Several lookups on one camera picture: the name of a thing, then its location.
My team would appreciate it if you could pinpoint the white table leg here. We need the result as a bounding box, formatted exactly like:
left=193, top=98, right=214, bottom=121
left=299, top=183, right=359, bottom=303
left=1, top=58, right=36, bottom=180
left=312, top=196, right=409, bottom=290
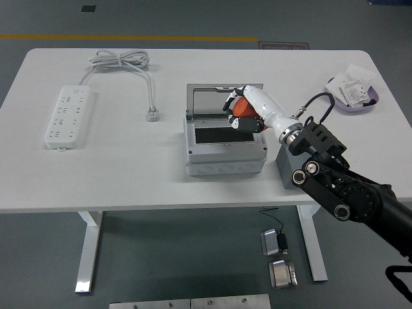
left=74, top=211, right=104, bottom=294
left=296, top=204, right=328, bottom=283

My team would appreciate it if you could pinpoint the silver foot pedal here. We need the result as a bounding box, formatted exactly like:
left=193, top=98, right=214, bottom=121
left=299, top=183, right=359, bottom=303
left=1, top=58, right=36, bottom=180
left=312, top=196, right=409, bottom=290
left=268, top=259, right=299, bottom=288
left=259, top=228, right=289, bottom=257

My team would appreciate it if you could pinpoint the grey block with round hole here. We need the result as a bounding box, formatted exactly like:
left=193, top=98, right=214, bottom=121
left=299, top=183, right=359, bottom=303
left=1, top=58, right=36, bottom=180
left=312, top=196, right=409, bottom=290
left=275, top=144, right=310, bottom=191

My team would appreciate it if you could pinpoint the plain white plastic bag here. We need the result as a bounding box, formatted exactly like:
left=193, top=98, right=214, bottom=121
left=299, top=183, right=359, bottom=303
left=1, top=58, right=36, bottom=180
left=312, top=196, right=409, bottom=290
left=346, top=63, right=377, bottom=86

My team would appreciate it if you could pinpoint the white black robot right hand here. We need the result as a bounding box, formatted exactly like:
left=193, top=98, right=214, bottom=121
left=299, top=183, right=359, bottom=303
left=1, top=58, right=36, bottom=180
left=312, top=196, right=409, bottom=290
left=222, top=85, right=295, bottom=135

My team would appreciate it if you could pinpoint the orange cylindrical battery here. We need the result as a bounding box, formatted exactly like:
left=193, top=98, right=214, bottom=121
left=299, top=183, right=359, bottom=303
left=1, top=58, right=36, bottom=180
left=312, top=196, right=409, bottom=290
left=232, top=97, right=270, bottom=131

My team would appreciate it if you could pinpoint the grey metal plate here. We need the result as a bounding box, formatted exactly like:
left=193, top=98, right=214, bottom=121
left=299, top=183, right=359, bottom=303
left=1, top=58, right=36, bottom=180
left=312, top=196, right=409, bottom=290
left=109, top=299, right=192, bottom=309

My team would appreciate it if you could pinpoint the printed white socket card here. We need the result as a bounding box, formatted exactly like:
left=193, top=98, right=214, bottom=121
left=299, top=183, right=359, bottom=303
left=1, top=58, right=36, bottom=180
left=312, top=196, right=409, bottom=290
left=339, top=79, right=371, bottom=106

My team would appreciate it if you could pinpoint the smoky transparent hinged box lid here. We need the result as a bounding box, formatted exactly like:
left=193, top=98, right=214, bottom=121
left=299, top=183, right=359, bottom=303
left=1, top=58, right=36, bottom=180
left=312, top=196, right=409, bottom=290
left=185, top=83, right=264, bottom=120

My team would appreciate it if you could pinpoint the purple shallow dish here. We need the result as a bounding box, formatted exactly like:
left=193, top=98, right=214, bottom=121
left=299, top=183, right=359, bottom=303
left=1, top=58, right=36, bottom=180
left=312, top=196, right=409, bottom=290
left=324, top=77, right=381, bottom=116

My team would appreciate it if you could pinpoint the grey plastic junction box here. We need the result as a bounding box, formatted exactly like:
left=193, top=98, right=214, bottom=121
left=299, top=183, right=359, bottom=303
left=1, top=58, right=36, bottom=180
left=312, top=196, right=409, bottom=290
left=183, top=115, right=268, bottom=177

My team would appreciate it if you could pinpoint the small white packet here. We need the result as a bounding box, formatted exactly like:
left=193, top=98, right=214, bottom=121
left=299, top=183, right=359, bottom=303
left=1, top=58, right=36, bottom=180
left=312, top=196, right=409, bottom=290
left=325, top=73, right=348, bottom=103

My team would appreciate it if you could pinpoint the white power strip cord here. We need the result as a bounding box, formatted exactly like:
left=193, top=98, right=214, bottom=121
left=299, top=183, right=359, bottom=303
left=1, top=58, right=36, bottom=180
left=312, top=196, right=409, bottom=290
left=78, top=49, right=161, bottom=123

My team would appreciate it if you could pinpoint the black pedal cable with plug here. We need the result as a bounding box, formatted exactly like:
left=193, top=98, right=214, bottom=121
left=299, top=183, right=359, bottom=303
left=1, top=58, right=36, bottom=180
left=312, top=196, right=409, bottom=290
left=259, top=207, right=290, bottom=255

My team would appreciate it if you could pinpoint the white power strip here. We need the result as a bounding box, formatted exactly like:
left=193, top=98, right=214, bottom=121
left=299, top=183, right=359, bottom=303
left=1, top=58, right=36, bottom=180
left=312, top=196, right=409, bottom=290
left=43, top=84, right=97, bottom=151

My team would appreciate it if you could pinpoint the brown floor sign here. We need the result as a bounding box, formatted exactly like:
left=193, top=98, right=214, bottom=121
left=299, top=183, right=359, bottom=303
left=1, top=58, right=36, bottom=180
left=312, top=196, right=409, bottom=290
left=258, top=41, right=310, bottom=51

